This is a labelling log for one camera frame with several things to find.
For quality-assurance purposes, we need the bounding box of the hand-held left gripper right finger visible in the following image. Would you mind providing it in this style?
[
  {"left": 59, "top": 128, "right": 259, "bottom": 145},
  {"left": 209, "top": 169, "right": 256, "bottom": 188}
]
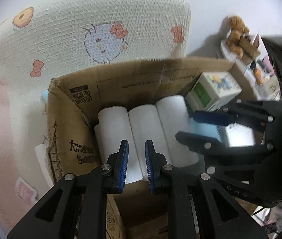
[{"left": 144, "top": 140, "right": 268, "bottom": 239}]

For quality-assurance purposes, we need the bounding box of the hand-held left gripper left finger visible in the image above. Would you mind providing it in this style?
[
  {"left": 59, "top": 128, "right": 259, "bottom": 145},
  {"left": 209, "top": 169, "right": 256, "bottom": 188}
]
[{"left": 7, "top": 139, "right": 129, "bottom": 239}]

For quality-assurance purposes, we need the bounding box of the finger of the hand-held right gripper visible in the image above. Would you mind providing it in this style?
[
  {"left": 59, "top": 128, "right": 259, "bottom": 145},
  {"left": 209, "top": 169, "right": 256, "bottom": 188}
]
[
  {"left": 192, "top": 99, "right": 277, "bottom": 130},
  {"left": 175, "top": 130, "right": 277, "bottom": 172}
]

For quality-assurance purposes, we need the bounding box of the white paper roll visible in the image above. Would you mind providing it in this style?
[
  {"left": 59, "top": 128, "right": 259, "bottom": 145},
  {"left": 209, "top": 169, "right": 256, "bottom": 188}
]
[
  {"left": 94, "top": 124, "right": 106, "bottom": 165},
  {"left": 128, "top": 106, "right": 171, "bottom": 181},
  {"left": 155, "top": 95, "right": 200, "bottom": 168},
  {"left": 98, "top": 107, "right": 144, "bottom": 185}
]

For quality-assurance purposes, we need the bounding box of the brown cardboard box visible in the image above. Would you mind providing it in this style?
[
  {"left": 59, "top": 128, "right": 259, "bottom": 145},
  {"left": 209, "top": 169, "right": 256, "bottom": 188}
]
[{"left": 45, "top": 58, "right": 263, "bottom": 239}]

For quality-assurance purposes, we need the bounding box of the white cartoon print box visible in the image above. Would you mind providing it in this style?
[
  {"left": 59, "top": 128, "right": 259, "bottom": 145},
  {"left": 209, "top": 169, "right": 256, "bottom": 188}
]
[{"left": 184, "top": 72, "right": 242, "bottom": 112}]

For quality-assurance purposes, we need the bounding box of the white cluttered shelf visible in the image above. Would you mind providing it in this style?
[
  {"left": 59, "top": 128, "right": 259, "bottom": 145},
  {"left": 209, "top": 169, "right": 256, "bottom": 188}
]
[{"left": 220, "top": 38, "right": 281, "bottom": 101}]

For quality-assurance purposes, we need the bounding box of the person's printed clothing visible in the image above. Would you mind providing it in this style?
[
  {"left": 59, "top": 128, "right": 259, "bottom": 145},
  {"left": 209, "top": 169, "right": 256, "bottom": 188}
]
[{"left": 253, "top": 199, "right": 282, "bottom": 239}]

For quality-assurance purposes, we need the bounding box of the white paper sheet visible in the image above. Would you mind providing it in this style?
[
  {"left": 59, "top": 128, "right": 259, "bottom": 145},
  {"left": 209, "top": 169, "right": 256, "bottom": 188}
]
[{"left": 34, "top": 143, "right": 54, "bottom": 188}]

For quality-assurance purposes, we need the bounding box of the small wooden ornament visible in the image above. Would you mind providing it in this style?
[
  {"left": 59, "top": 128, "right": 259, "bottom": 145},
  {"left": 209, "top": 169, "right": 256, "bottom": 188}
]
[{"left": 239, "top": 33, "right": 261, "bottom": 63}]

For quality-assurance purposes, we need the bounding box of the person's black hair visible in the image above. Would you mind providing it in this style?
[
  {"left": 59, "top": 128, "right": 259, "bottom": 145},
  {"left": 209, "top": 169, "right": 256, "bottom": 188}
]
[{"left": 262, "top": 37, "right": 282, "bottom": 102}]

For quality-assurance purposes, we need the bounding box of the brown teddy bear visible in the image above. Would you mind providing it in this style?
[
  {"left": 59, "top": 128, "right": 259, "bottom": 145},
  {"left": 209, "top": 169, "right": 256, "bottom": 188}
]
[{"left": 226, "top": 16, "right": 250, "bottom": 58}]

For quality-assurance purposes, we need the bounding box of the pink printed blanket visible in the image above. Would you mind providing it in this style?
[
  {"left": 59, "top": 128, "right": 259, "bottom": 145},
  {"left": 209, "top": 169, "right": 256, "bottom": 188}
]
[{"left": 0, "top": 27, "right": 56, "bottom": 229}]

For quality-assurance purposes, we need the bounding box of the cream printed pillow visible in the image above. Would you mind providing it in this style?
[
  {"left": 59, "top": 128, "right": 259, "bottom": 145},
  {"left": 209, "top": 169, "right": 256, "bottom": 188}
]
[{"left": 0, "top": 0, "right": 191, "bottom": 87}]

